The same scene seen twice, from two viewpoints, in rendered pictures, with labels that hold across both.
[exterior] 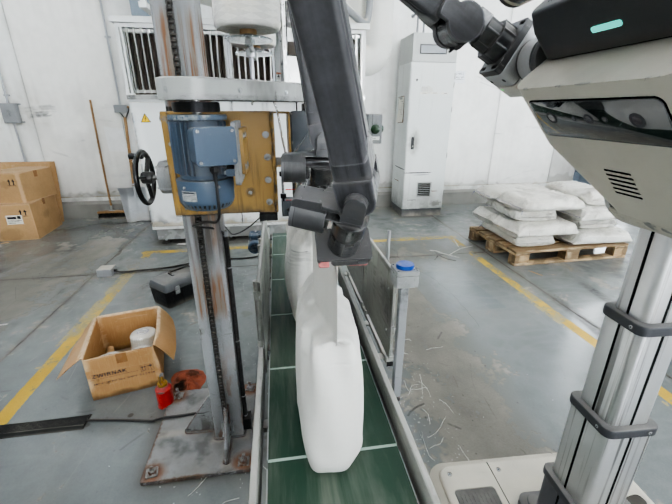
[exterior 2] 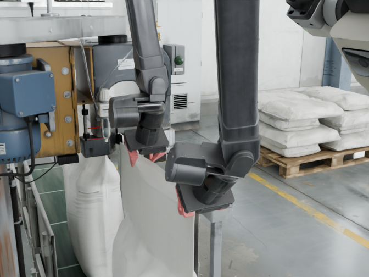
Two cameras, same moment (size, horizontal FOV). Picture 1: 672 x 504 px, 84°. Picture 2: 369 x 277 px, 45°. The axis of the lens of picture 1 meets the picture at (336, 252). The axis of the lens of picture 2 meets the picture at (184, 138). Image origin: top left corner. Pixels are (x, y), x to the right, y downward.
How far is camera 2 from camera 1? 28 cm
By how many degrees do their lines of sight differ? 16
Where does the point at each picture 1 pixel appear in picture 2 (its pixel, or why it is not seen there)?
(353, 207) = (242, 162)
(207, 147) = (27, 95)
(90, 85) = not seen: outside the picture
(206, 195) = (16, 145)
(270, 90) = (77, 27)
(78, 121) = not seen: outside the picture
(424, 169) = (179, 79)
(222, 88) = (34, 29)
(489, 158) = not seen: hidden behind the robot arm
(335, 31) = (253, 29)
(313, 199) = (196, 155)
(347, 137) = (244, 105)
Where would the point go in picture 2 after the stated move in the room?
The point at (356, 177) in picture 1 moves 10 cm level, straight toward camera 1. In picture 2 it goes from (246, 137) to (274, 158)
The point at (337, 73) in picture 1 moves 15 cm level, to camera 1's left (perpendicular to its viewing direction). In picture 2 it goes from (247, 58) to (136, 61)
